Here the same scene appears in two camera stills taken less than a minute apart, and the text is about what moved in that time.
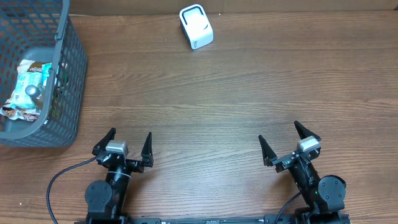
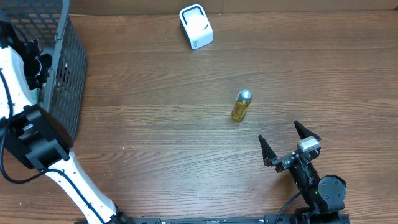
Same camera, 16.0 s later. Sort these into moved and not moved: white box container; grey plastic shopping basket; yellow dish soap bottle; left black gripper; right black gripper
Moved: left black gripper; yellow dish soap bottle
Not moved: white box container; grey plastic shopping basket; right black gripper
